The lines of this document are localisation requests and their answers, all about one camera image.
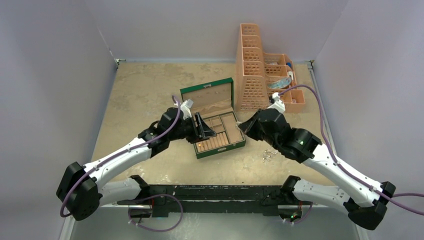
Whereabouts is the orange plastic organizer rack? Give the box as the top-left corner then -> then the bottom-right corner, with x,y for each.
234,23 -> 306,113

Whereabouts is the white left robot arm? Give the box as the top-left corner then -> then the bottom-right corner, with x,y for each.
56,107 -> 217,221

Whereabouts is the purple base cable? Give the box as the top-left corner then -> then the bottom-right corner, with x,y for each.
127,194 -> 184,233

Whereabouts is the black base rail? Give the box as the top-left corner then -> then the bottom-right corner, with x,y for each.
118,175 -> 310,222

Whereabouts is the green jewelry box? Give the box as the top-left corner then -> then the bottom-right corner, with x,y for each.
179,77 -> 246,159

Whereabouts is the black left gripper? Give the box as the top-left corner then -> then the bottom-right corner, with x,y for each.
168,112 -> 216,144

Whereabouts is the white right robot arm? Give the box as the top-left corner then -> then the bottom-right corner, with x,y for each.
238,108 -> 396,231

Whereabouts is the clear tape roll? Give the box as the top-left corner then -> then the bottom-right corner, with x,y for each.
267,77 -> 292,89

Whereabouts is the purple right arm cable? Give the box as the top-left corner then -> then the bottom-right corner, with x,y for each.
278,84 -> 424,217

